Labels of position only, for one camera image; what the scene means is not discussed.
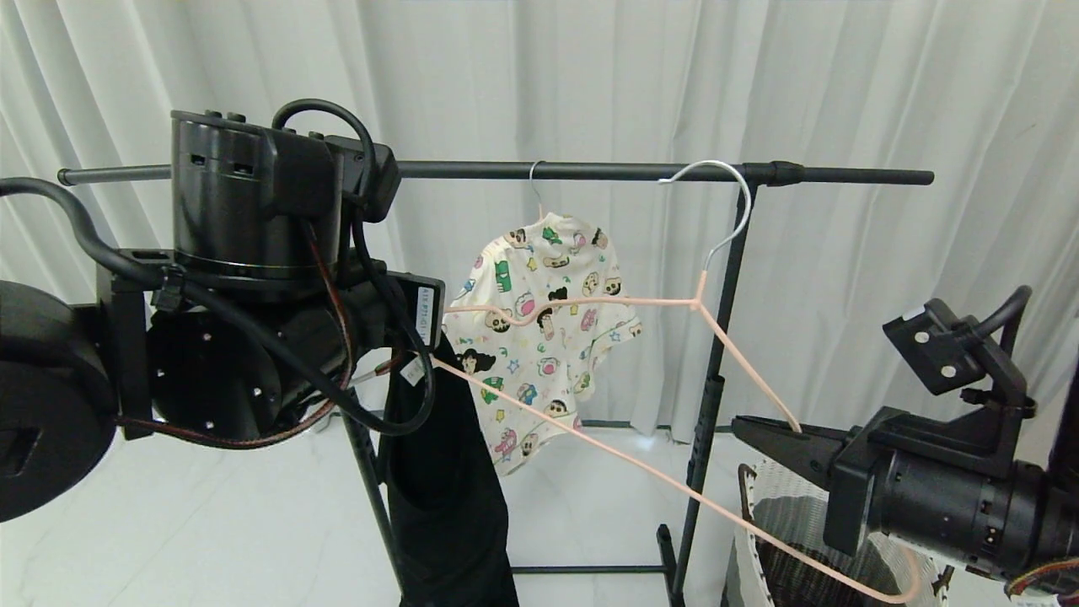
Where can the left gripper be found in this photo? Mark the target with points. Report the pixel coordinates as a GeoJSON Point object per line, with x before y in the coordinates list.
{"type": "Point", "coordinates": [409, 312]}

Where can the cream printed garment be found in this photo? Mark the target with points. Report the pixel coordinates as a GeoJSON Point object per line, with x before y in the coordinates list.
{"type": "Point", "coordinates": [548, 337]}

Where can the white laundry basket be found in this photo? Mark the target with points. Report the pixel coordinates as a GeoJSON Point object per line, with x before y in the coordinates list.
{"type": "Point", "coordinates": [784, 514]}

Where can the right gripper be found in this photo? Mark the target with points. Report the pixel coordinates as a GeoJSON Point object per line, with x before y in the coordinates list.
{"type": "Point", "coordinates": [944, 506]}

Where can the pink clothes hanger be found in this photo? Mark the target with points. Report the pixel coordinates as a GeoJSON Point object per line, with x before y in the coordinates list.
{"type": "Point", "coordinates": [742, 354]}
{"type": "Point", "coordinates": [533, 181]}

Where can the black garment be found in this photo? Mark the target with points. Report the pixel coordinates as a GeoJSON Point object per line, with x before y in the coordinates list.
{"type": "Point", "coordinates": [447, 506]}

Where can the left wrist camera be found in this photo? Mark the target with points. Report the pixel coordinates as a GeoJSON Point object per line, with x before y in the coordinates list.
{"type": "Point", "coordinates": [371, 177]}

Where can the black clothes rack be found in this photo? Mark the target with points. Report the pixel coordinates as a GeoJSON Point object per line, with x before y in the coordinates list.
{"type": "Point", "coordinates": [590, 171]}

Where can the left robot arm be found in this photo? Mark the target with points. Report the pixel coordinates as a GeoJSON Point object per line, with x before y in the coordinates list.
{"type": "Point", "coordinates": [244, 202]}

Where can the white curtain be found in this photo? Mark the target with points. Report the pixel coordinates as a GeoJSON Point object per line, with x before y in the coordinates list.
{"type": "Point", "coordinates": [843, 84]}

